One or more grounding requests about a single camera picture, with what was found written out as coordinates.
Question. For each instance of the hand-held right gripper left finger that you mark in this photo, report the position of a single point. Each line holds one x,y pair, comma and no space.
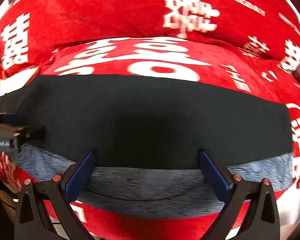
80,175

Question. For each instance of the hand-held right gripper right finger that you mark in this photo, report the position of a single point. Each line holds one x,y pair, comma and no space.
215,175

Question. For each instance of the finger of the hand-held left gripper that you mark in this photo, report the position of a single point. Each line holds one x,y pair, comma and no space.
33,132

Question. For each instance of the black pants with blue-grey waistband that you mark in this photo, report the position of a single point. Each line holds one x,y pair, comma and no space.
150,120

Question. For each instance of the white cloth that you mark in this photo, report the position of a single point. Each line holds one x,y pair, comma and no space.
4,90

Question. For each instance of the red printed sofa cover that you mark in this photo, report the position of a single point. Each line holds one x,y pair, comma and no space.
115,17

